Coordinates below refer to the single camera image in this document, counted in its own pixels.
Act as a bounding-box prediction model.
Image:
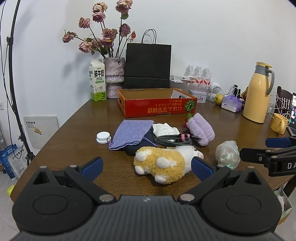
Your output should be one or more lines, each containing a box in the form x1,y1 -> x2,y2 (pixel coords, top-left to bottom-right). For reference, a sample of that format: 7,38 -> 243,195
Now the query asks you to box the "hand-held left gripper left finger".
32,157 -> 117,205

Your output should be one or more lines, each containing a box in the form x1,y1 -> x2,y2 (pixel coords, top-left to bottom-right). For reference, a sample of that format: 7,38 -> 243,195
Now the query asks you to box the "clear plastic container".
171,81 -> 193,93

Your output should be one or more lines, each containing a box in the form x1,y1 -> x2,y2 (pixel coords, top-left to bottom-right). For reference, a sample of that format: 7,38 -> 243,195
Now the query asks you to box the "wooden chair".
277,86 -> 296,114

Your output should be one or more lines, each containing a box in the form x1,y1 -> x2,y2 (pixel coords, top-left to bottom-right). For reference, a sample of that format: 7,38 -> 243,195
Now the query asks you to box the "yellow thermos jug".
242,62 -> 275,123

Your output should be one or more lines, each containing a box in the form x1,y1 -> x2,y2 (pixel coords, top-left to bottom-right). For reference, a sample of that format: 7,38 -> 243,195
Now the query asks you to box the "white cloth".
152,123 -> 179,137

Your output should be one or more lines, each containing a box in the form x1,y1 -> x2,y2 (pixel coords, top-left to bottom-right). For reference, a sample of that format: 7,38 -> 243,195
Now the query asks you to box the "dark navy pouch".
125,127 -> 158,156

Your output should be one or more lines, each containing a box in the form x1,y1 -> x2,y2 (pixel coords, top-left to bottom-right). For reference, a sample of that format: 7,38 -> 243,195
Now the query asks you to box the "black braided cable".
156,133 -> 202,149

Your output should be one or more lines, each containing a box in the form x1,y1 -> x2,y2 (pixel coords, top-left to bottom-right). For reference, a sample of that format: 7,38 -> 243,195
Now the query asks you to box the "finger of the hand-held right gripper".
239,148 -> 279,164
265,136 -> 296,148

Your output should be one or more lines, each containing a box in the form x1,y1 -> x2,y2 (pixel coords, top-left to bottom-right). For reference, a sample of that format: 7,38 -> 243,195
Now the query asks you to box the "marbled purple vase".
103,57 -> 125,99

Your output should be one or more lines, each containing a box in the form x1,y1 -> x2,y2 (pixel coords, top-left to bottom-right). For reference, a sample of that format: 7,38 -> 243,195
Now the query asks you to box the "purple knitted pouch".
108,119 -> 155,151

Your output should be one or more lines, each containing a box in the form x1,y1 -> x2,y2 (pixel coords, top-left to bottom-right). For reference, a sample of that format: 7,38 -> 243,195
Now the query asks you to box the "black light stand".
0,0 -> 35,167

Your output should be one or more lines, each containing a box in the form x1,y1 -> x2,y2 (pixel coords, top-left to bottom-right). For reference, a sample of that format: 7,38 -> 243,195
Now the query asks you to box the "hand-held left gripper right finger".
178,156 -> 263,205

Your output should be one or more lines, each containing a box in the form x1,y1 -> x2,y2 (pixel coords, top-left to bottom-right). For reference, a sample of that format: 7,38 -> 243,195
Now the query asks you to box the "small white fan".
209,82 -> 222,100

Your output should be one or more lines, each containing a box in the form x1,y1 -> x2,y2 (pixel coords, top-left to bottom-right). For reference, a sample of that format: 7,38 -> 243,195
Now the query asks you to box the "yellow mug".
270,113 -> 289,135

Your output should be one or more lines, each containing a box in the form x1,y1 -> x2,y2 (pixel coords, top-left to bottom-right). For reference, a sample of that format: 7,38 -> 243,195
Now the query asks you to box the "clear plastic bag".
215,141 -> 241,169

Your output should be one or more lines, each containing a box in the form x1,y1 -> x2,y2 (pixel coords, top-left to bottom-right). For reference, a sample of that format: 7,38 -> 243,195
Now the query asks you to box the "flat white box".
170,75 -> 196,83

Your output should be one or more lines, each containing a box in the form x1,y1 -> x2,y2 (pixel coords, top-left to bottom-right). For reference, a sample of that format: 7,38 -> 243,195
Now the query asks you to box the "yellow white plush toy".
134,146 -> 204,185

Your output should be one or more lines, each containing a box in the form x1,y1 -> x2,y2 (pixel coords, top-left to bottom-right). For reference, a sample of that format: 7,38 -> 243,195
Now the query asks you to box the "white round lid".
96,131 -> 112,144

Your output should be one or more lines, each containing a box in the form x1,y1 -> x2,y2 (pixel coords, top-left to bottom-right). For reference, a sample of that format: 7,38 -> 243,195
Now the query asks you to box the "laptop screen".
287,93 -> 296,137

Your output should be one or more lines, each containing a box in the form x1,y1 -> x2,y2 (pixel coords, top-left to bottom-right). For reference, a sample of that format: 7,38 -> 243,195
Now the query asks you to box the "black paper bag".
122,29 -> 172,89

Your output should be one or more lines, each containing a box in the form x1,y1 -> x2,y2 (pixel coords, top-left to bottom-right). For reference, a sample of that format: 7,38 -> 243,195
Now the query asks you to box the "orange cardboard box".
117,88 -> 198,118

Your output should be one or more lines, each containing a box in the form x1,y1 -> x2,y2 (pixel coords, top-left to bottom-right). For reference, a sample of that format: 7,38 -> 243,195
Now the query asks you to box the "dried pink rose bouquet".
62,0 -> 137,58

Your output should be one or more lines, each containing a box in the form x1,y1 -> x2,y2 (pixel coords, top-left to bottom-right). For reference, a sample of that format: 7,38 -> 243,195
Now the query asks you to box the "white tin box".
188,89 -> 208,103

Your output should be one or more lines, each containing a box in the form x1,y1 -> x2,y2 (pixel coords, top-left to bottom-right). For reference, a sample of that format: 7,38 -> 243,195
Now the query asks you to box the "purple tissue pack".
221,94 -> 242,113

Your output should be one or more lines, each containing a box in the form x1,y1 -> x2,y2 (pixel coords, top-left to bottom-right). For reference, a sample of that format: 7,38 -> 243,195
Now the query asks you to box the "green white milk carton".
88,59 -> 107,102

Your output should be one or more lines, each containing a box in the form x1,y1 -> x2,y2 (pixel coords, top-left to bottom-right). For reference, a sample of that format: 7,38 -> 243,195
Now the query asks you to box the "trash bin with bag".
273,188 -> 293,225

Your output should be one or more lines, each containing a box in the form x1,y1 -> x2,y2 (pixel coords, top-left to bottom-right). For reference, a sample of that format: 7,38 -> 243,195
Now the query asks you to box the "white charging cable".
228,85 -> 241,97

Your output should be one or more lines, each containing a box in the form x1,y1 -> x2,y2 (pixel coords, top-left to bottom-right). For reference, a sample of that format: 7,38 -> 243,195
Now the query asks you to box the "blue white bag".
0,144 -> 29,181

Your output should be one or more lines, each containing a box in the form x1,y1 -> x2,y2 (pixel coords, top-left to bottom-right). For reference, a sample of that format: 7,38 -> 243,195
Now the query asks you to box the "fluffy purple towel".
186,113 -> 215,147

